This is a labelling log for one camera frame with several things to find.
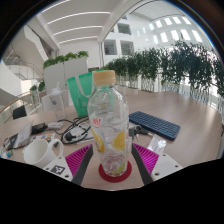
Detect wooden handrail glass railing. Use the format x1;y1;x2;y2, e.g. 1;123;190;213
0;89;38;124

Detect colourful sticker sheet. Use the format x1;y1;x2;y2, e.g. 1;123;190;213
33;133;56;143

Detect small planter with plants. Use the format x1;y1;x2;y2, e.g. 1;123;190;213
29;80;47;103

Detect black chair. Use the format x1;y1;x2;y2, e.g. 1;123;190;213
12;105;28;120

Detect clear bottle with white lid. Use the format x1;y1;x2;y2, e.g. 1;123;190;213
48;83;67;120

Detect green tote bag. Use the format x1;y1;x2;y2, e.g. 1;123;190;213
66;70;98;118

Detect black power adapter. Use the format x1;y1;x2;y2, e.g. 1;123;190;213
31;122;48;135

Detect white cup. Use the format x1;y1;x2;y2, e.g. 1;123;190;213
22;138;64;169

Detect clear plastic packet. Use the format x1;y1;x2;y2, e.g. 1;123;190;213
147;134;168;156

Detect tall white planter with plants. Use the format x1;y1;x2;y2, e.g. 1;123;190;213
42;50;90;95

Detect flat round red coaster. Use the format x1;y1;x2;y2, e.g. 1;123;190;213
98;160;133;183

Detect ceiling light strips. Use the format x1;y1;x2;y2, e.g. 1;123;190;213
41;0;113;45

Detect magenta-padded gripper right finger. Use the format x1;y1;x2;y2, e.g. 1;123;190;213
130;142;184;187

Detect black notebook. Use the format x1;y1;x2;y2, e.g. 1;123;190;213
3;120;34;151

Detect row of green hedge plants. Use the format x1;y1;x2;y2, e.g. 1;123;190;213
104;39;224;111

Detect clear lemon-print drink bottle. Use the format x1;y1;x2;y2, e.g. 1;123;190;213
87;69;130;178

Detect black cable bundle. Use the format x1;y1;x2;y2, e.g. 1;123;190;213
54;116;93;145

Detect dark blue keyboard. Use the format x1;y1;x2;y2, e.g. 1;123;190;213
128;110;181;141

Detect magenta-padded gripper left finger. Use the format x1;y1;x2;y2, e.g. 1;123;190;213
43;143;95;187

